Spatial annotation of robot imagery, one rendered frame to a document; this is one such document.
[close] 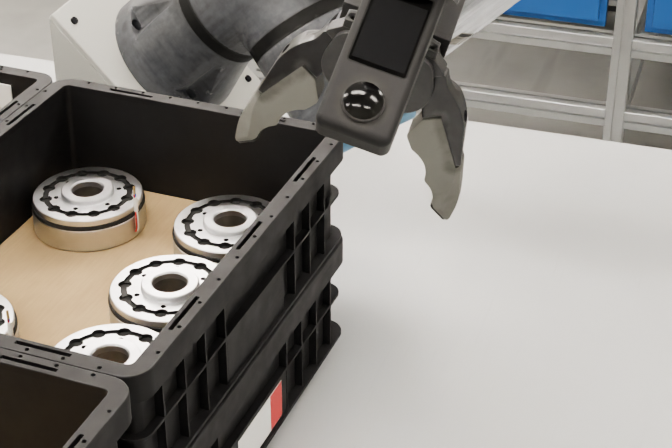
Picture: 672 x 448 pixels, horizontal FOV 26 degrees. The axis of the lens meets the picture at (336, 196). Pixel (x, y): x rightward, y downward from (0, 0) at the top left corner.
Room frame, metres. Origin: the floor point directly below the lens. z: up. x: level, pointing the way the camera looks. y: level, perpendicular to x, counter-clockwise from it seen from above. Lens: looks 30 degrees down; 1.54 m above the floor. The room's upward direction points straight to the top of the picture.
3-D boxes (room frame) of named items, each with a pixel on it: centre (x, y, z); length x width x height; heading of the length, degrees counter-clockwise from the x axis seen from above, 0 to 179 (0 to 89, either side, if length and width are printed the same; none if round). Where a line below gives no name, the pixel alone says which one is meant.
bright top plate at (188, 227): (1.11, 0.09, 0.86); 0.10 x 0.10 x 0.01
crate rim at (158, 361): (1.03, 0.20, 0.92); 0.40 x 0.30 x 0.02; 159
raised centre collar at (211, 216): (1.11, 0.09, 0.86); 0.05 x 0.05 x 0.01
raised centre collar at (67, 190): (1.16, 0.23, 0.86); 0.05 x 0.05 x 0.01
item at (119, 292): (1.01, 0.14, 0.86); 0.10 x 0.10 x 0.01
